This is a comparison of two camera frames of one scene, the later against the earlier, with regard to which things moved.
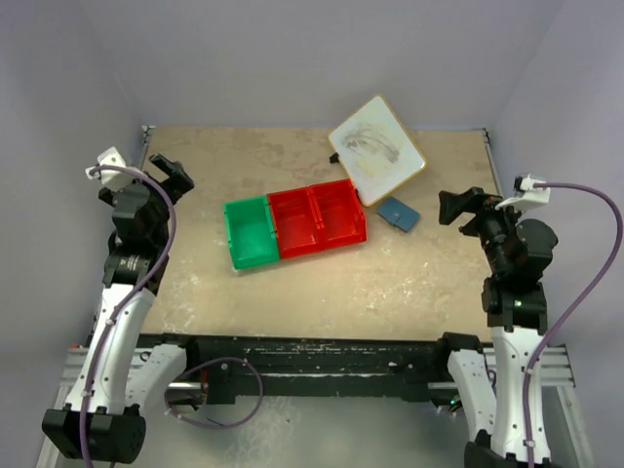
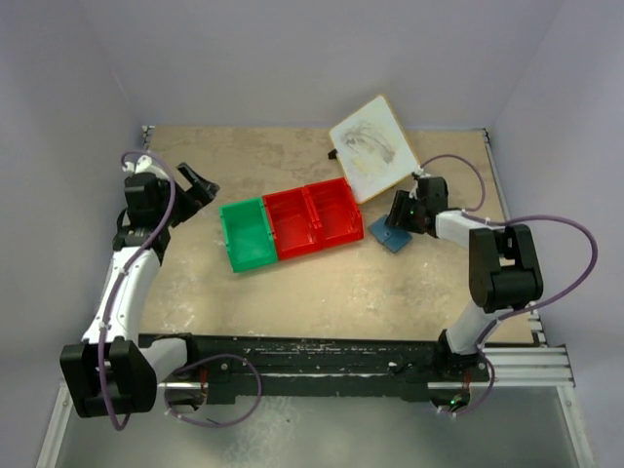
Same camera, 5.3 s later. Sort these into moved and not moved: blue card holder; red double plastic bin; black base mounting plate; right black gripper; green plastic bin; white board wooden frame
Moved: right black gripper; blue card holder
Not moved: red double plastic bin; black base mounting plate; white board wooden frame; green plastic bin
